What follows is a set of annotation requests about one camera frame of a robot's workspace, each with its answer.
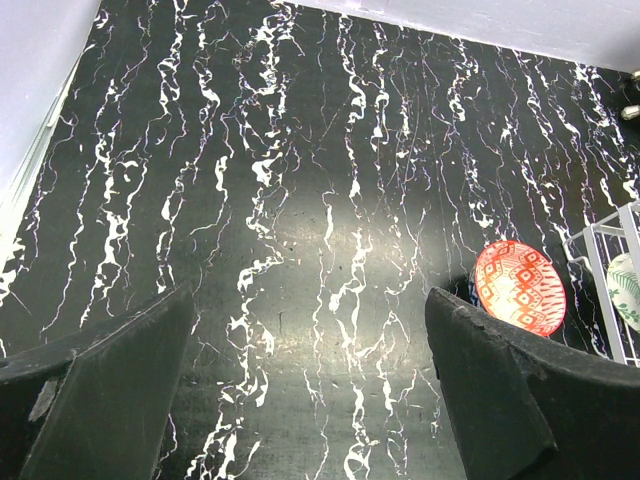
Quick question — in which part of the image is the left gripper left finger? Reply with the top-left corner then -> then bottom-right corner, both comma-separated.
1,285 -> 195,479

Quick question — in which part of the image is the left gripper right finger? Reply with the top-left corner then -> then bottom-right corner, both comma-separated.
425,288 -> 639,479

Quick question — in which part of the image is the orange flower bowl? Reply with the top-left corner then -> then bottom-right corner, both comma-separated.
606,253 -> 640,332

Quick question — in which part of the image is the red patterned bowl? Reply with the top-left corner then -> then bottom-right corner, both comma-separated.
472,240 -> 567,337

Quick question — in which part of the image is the dark blue bowl underneath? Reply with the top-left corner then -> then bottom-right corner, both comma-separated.
468,271 -> 483,309

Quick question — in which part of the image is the round drawer cabinet pastel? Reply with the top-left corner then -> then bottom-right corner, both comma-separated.
620,70 -> 640,121

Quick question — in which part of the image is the white wire dish rack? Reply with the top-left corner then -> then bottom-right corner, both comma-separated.
562,200 -> 639,367

